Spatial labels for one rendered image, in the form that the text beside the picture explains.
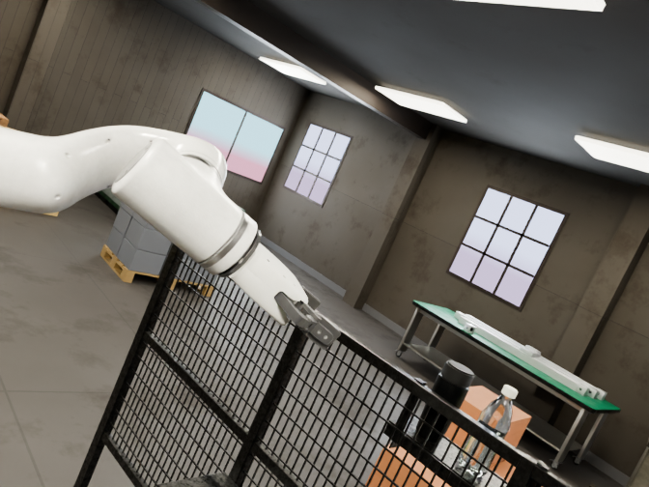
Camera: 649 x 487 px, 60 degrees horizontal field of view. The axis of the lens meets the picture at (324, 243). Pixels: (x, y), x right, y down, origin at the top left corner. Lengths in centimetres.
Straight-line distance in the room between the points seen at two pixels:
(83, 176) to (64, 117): 932
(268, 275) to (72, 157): 26
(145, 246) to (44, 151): 544
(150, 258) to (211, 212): 554
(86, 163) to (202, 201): 15
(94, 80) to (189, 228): 944
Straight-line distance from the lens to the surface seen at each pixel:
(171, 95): 1055
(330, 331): 72
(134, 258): 611
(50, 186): 68
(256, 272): 67
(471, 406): 405
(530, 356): 711
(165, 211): 64
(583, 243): 799
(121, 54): 1014
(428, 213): 917
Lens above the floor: 189
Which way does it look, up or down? 7 degrees down
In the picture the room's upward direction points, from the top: 24 degrees clockwise
